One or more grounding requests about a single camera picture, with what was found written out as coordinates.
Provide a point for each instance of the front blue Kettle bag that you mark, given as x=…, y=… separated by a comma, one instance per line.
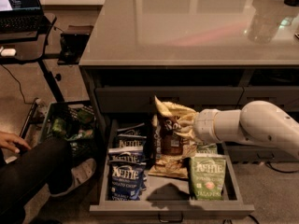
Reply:
x=126, y=180

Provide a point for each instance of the green plastic crate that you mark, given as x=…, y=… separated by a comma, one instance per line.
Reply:
x=72, y=121

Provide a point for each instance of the grey sneaker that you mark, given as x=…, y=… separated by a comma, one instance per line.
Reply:
x=80, y=175

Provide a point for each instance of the white earbuds case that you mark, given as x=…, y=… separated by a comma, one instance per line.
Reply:
x=8, y=52

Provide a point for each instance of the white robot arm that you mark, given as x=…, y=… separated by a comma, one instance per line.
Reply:
x=258, y=123

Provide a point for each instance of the person's leg black trousers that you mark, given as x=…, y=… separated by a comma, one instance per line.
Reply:
x=49, y=163

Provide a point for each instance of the open grey middle drawer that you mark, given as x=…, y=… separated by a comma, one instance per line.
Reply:
x=168, y=200

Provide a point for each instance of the open laptop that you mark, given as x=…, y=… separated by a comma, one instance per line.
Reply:
x=18, y=16

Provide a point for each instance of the black side desk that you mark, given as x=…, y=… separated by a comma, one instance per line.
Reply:
x=34, y=51

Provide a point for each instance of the person's hand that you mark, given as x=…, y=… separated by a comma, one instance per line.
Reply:
x=13, y=142

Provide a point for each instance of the brown Late July bag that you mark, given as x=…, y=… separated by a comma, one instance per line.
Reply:
x=170, y=149

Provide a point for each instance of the front green Kettle bag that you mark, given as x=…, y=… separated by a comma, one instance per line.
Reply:
x=207, y=174

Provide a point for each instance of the rear blue Kettle bag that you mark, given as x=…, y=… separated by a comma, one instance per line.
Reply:
x=138, y=129

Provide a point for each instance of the green kettle bag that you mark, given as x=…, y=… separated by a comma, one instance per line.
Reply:
x=207, y=174
x=207, y=149

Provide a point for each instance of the blue kettle bag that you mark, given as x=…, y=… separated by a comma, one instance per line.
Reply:
x=130, y=141
x=127, y=154
x=138, y=129
x=126, y=180

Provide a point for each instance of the black device on desk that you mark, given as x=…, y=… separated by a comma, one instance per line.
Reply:
x=73, y=42

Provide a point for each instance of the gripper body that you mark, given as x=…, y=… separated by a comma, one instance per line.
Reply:
x=206, y=125

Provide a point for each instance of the grey cabinet with counter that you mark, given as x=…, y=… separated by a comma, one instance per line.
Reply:
x=198, y=43

